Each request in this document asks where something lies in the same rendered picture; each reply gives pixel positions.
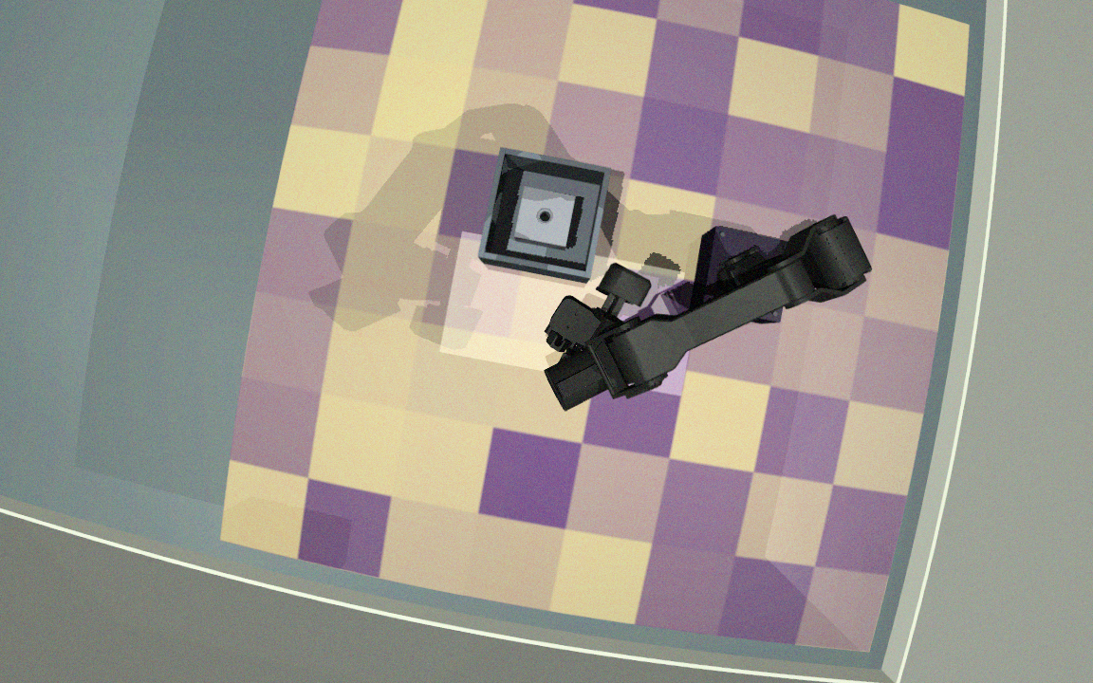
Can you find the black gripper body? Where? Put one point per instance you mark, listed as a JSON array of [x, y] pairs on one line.
[[626, 285]]

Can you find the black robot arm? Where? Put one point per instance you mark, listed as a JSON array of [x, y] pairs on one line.
[[827, 255]]

